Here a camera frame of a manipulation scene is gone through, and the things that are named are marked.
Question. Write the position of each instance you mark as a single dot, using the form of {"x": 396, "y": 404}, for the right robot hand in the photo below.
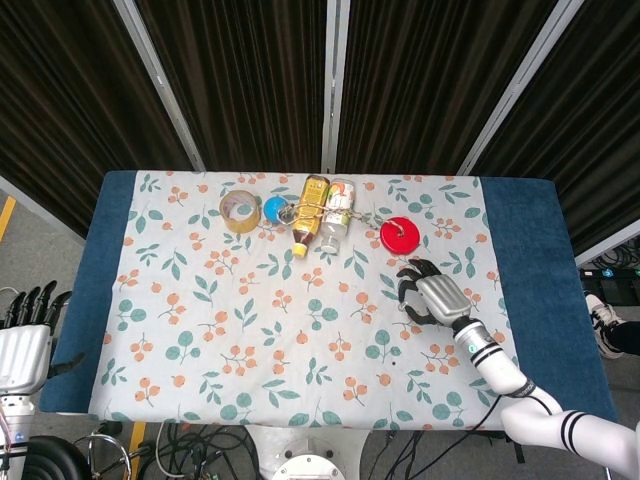
{"x": 442, "y": 297}

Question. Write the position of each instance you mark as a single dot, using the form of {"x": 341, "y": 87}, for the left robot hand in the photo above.
{"x": 22, "y": 350}

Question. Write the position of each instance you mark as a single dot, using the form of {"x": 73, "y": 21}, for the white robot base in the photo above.
{"x": 305, "y": 460}

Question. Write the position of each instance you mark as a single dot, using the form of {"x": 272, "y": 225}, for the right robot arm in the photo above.
{"x": 505, "y": 372}

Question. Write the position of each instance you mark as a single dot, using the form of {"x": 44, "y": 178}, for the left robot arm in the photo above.
{"x": 15, "y": 415}

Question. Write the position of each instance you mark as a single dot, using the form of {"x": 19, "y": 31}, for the red plastic disc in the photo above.
{"x": 400, "y": 242}

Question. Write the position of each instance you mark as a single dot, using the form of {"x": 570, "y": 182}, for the blue table cover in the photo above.
{"x": 525, "y": 225}

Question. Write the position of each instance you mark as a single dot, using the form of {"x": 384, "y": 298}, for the clear bottle white cap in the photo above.
{"x": 334, "y": 227}

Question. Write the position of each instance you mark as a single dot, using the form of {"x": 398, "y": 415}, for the chrome stool base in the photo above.
{"x": 102, "y": 452}

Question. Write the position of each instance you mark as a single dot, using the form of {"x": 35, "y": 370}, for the floral print tablecloth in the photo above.
{"x": 300, "y": 350}

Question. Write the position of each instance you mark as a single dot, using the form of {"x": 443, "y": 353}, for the tea bottle yellow cap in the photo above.
{"x": 309, "y": 220}

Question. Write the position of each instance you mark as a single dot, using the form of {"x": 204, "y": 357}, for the white black sneaker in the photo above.
{"x": 600, "y": 310}

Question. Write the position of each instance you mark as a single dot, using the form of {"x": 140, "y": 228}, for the black power strip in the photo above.
{"x": 607, "y": 273}

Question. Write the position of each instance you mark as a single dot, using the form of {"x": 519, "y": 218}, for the black trouser leg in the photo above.
{"x": 627, "y": 336}

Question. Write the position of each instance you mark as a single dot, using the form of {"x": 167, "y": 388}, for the blue round cap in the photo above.
{"x": 272, "y": 210}

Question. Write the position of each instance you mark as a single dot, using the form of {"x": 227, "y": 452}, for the dark folding screen panel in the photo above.
{"x": 240, "y": 75}
{"x": 430, "y": 75}
{"x": 600, "y": 150}
{"x": 75, "y": 100}

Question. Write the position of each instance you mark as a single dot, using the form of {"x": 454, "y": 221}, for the clear packing tape roll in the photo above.
{"x": 240, "y": 220}

